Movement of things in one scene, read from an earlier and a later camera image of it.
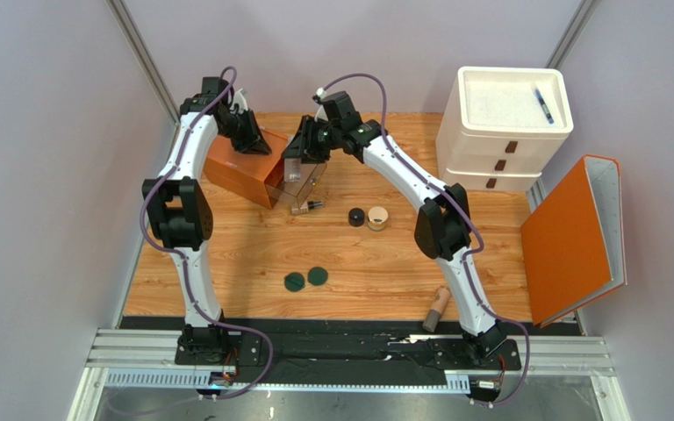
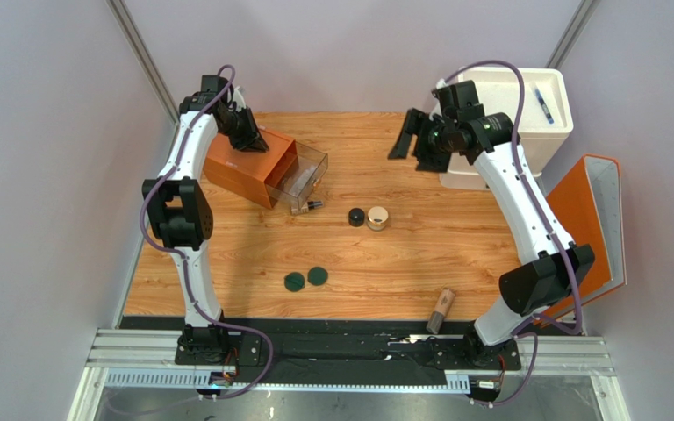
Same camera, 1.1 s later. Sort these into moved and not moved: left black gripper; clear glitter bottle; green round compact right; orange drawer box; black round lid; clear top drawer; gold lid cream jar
Moved: clear glitter bottle
Not moved: left black gripper; green round compact right; gold lid cream jar; black round lid; clear top drawer; orange drawer box
